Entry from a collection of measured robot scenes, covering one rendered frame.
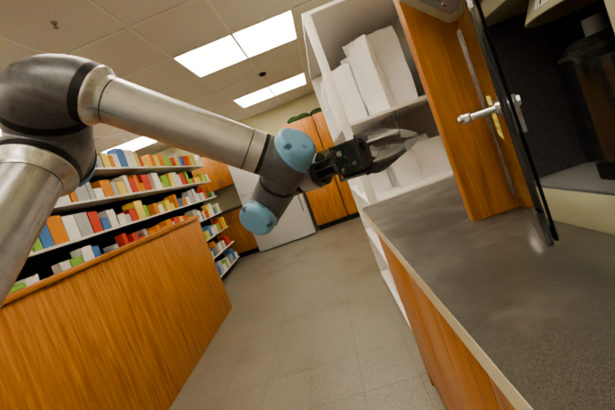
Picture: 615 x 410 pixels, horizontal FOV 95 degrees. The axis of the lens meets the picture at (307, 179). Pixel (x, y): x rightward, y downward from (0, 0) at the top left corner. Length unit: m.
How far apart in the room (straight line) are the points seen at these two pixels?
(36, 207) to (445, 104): 0.81
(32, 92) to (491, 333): 0.68
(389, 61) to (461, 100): 1.10
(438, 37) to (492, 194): 0.41
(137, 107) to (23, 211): 0.20
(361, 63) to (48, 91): 1.47
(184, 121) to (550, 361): 0.54
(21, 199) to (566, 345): 0.68
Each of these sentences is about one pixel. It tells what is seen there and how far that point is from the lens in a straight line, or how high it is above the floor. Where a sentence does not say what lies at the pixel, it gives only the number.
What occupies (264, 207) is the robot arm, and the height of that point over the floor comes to 1.17.
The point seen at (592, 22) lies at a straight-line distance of 0.69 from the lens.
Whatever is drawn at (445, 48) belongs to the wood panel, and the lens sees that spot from 0.83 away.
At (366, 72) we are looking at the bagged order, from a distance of 1.73.
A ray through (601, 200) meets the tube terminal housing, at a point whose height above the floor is 1.00.
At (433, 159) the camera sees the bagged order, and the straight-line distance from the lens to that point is 1.77.
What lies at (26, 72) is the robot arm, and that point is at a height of 1.46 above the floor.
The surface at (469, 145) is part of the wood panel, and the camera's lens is 0.82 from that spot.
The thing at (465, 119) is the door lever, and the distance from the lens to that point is 0.50.
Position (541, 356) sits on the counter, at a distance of 0.43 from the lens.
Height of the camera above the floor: 1.21
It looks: 2 degrees down
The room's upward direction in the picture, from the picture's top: 20 degrees counter-clockwise
